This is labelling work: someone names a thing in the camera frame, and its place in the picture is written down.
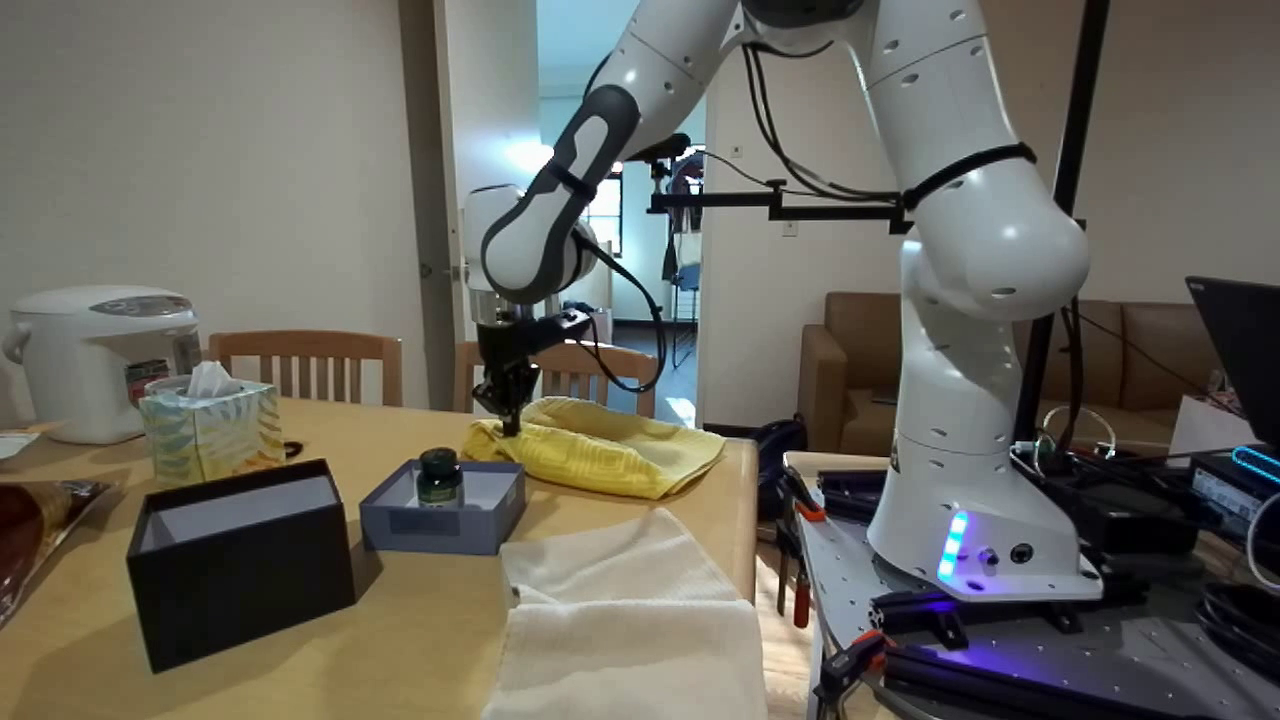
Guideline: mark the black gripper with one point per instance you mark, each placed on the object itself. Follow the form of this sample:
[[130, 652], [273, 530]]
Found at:
[[505, 357]]

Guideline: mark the yellow towel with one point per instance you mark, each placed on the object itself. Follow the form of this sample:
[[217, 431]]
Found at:
[[602, 452]]

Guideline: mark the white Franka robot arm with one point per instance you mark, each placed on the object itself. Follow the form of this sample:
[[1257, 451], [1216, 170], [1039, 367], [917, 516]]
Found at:
[[1002, 252]]

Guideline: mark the dark green small jar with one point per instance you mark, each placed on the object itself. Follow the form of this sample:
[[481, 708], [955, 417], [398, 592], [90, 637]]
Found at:
[[439, 473]]

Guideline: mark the wooden chair with dark cushion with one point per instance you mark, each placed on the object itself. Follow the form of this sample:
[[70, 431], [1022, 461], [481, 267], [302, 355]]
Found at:
[[605, 367], [304, 344]]

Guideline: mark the grey blue shallow box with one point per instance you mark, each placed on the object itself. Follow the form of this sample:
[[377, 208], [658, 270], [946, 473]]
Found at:
[[424, 524]]

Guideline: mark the beige cloth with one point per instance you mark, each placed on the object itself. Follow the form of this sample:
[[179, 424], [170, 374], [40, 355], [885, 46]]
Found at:
[[627, 624]]

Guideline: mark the dark blue bag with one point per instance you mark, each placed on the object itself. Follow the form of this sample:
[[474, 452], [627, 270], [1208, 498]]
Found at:
[[778, 473]]

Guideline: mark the orange black clamp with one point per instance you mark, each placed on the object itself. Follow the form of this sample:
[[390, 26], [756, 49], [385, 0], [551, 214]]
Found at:
[[800, 603], [852, 662], [805, 495]]

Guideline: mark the patterned tissue box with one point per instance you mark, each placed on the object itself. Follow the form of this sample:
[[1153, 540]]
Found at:
[[206, 424]]

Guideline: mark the black open box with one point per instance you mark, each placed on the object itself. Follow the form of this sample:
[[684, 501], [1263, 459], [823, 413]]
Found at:
[[242, 584]]

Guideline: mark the brown sofa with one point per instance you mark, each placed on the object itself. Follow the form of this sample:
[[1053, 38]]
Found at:
[[844, 374]]

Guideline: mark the white door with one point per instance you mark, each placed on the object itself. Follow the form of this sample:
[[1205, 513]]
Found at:
[[486, 82]]

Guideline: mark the white electric water boiler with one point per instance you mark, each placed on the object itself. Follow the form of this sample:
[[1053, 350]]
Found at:
[[84, 362]]

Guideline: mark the brown snack bag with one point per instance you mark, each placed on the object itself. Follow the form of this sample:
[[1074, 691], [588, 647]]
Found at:
[[52, 523]]

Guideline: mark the black control box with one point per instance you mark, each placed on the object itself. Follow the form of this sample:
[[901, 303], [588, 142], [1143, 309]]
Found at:
[[1135, 513]]

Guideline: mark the black stand pole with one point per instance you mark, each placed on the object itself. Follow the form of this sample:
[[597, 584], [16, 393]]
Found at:
[[1083, 95]]

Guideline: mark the white paper sheet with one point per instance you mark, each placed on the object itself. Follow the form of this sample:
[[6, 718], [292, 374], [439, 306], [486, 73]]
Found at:
[[1205, 424]]

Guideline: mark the grey robot mounting plate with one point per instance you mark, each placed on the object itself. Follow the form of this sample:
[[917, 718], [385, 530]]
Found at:
[[1175, 652]]

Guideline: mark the black device with blue light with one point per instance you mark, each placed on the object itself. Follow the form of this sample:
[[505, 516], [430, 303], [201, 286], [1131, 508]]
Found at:
[[1232, 485]]

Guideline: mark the black laptop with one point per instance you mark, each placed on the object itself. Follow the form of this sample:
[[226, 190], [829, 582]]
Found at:
[[1246, 344]]

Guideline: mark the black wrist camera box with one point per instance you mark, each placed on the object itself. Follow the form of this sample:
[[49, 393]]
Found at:
[[564, 326]]

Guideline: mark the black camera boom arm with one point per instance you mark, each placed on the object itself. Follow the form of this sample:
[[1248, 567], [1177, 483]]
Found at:
[[827, 208]]

